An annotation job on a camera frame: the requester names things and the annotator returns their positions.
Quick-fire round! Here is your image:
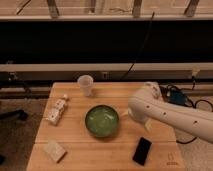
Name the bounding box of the black hanging cable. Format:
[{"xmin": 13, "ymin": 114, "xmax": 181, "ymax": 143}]
[{"xmin": 119, "ymin": 11, "xmax": 156, "ymax": 82}]

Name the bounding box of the beige sponge block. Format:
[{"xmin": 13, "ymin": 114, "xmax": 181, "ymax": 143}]
[{"xmin": 44, "ymin": 140, "xmax": 67, "ymax": 163}]

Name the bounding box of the black chair base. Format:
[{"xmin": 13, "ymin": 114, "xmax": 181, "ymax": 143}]
[{"xmin": 0, "ymin": 110, "xmax": 28, "ymax": 121}]

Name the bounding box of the clear plastic cup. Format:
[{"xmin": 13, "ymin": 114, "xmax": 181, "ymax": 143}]
[{"xmin": 77, "ymin": 75, "xmax": 94, "ymax": 97}]

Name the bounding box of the white small bottle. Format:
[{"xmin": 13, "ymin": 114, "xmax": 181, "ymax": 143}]
[{"xmin": 46, "ymin": 94, "xmax": 69, "ymax": 126}]

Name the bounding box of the black smartphone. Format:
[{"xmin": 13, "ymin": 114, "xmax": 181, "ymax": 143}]
[{"xmin": 132, "ymin": 137, "xmax": 152, "ymax": 166}]

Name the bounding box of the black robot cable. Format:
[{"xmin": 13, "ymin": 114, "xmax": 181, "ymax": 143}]
[{"xmin": 159, "ymin": 84, "xmax": 213, "ymax": 145}]

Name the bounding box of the blue power box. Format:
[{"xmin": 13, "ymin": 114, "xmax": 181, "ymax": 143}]
[{"xmin": 168, "ymin": 90, "xmax": 186, "ymax": 106}]

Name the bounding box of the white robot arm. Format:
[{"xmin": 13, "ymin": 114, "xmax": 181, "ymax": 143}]
[{"xmin": 128, "ymin": 82, "xmax": 213, "ymax": 144}]

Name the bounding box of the green ceramic bowl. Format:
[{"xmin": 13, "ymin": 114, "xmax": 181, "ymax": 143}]
[{"xmin": 85, "ymin": 105, "xmax": 119, "ymax": 138}]

